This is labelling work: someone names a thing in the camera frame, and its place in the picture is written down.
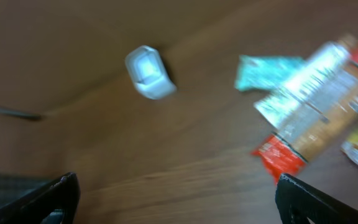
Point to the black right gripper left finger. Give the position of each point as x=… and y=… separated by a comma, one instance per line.
x=54, y=202

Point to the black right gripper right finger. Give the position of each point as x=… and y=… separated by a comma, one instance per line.
x=299, y=202

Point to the red spaghetti packet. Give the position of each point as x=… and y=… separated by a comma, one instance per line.
x=314, y=124

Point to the white tube gold cap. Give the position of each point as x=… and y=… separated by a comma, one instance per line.
x=319, y=67

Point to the teal wet wipes packet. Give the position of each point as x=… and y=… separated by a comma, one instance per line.
x=265, y=72

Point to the white barcode scanner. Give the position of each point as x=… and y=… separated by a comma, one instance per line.
x=148, y=73

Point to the grey plastic shopping basket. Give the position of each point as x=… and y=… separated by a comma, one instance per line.
x=13, y=187

